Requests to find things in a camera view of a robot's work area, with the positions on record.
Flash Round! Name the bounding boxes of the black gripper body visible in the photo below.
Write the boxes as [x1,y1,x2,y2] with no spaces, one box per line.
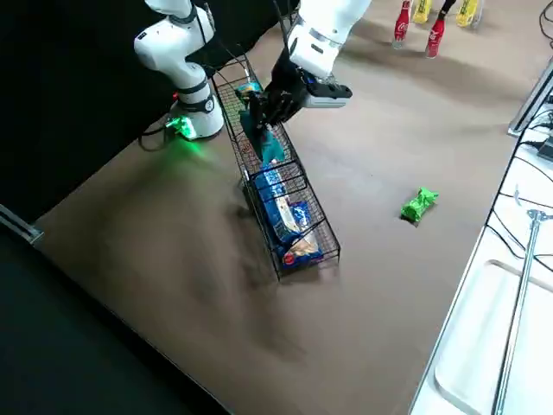
[265,64,308,103]

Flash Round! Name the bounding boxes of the teal chips bag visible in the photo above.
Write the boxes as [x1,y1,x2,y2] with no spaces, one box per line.
[239,110,286,163]
[235,81,264,99]

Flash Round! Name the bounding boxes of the red cola bottle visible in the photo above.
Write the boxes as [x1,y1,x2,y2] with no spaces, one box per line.
[424,16,448,60]
[391,0,412,49]

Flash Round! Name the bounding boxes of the green chips bag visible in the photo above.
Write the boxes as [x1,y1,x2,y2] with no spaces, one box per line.
[399,186,440,225]

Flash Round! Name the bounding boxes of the clear acrylic shelf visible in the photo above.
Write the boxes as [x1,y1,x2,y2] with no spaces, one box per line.
[405,0,487,30]

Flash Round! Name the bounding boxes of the yellow drink bottle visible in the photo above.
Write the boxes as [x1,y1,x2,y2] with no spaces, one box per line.
[412,0,434,25]
[455,0,481,29]

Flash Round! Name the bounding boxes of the small blue cookie packet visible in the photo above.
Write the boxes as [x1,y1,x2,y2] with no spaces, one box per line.
[253,166,287,201]

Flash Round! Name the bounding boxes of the blue white snack packet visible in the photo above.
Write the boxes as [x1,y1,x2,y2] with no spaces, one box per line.
[257,194,303,250]

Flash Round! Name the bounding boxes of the blue cracker packet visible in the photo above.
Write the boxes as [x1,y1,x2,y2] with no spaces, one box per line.
[280,235,325,267]

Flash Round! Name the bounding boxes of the metal stand rod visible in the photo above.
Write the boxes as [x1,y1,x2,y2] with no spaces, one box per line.
[491,208,546,415]

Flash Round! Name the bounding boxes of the white plastic tray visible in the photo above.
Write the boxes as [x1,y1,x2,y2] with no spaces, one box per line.
[433,258,553,415]

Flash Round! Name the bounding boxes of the black wire basket shelf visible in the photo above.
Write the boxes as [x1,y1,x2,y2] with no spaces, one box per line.
[212,57,343,284]

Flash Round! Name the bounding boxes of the black arm base cable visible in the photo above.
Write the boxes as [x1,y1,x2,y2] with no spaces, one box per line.
[137,120,174,153]

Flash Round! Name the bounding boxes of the aluminium camera post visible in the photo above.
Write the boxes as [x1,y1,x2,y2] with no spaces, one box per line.
[506,54,553,137]

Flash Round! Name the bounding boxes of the aluminium frame profile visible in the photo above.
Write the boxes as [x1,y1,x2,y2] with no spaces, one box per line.
[0,202,46,246]

